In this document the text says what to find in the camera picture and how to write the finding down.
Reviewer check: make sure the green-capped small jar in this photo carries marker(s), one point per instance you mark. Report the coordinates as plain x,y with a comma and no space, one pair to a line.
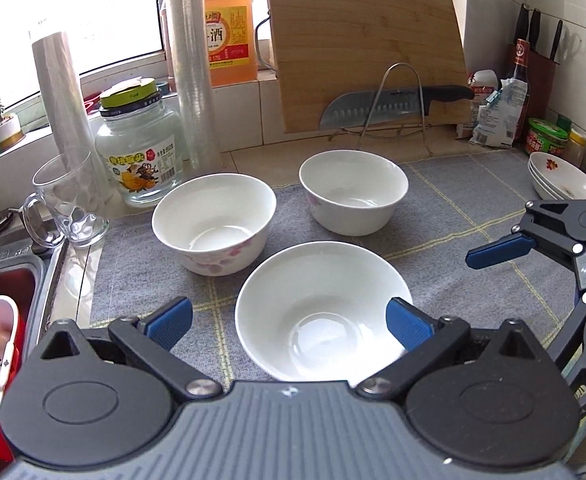
564,121

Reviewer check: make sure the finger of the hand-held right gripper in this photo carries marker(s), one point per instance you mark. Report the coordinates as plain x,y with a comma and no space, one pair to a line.
500,251
573,335

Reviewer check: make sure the stack of clear plastic cups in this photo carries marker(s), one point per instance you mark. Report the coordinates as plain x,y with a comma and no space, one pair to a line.
193,60

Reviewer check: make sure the steel sink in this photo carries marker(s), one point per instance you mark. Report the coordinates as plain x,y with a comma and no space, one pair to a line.
43,280

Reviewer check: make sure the white floral ceramic bowl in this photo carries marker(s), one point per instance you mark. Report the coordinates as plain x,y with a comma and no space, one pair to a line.
313,310
353,180
213,210

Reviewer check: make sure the green-lidded sauce jar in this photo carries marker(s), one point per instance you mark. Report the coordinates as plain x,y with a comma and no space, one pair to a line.
545,140

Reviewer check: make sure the red and white food bag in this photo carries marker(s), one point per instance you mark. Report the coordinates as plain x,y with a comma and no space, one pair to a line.
483,82

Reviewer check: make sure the bamboo cutting board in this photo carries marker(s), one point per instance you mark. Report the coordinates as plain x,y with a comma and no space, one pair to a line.
363,35

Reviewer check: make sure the dark soy sauce bottle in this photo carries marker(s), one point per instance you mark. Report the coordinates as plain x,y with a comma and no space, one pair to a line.
521,60

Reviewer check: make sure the small potted plant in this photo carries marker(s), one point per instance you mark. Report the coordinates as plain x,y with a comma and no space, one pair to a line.
4,127

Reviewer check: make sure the white and blue food bag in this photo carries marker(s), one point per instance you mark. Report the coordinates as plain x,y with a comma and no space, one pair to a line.
500,115

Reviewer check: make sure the clear glass mug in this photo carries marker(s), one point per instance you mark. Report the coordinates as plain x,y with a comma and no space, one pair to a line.
73,195

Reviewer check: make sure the yellow-lidded spice jar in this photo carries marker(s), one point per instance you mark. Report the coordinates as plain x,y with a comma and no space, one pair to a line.
577,150

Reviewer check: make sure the red plastic basin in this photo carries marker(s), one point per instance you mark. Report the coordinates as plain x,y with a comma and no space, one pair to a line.
3,285

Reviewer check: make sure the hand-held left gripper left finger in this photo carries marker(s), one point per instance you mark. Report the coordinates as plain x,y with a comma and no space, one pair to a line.
170,322

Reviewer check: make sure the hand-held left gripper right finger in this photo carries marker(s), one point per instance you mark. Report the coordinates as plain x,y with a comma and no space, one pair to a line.
408,327

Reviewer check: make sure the large glass jar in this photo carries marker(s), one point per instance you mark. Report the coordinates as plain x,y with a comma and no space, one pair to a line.
138,150

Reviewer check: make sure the orange liquid jug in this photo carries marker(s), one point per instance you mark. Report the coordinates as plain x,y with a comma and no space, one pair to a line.
228,35

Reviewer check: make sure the grey checked cloth mat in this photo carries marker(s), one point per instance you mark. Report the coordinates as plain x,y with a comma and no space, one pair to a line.
453,220

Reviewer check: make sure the brown knife block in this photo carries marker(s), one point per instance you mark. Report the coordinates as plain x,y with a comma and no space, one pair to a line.
543,90

